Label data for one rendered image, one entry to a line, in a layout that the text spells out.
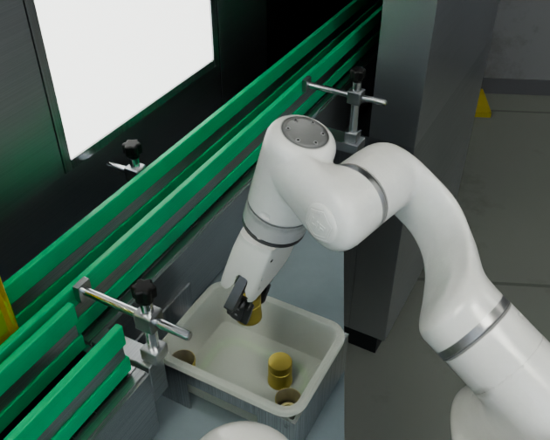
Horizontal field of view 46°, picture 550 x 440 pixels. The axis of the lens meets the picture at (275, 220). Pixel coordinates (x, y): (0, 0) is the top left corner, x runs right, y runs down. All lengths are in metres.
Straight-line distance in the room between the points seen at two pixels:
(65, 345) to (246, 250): 0.27
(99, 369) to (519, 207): 2.13
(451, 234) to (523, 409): 0.18
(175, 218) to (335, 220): 0.44
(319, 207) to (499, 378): 0.22
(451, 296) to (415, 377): 1.37
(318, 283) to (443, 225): 0.48
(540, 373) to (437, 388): 1.35
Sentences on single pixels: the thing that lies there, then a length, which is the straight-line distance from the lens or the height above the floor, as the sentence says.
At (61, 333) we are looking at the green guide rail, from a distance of 0.84.
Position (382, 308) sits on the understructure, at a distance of 1.84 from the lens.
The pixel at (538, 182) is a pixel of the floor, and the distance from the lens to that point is 2.87.
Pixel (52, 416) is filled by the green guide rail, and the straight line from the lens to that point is 0.76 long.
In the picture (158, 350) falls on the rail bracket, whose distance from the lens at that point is 0.84.
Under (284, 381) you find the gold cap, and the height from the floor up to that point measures 0.79.
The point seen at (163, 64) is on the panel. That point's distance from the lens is 1.17.
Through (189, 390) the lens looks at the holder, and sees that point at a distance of 0.94.
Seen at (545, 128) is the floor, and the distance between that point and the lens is 3.26.
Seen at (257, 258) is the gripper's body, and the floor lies 1.05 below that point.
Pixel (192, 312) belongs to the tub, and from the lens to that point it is 0.97.
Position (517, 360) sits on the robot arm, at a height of 1.08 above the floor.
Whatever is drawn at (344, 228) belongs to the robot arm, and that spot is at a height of 1.16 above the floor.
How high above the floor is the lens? 1.54
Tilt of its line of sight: 39 degrees down
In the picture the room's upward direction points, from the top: straight up
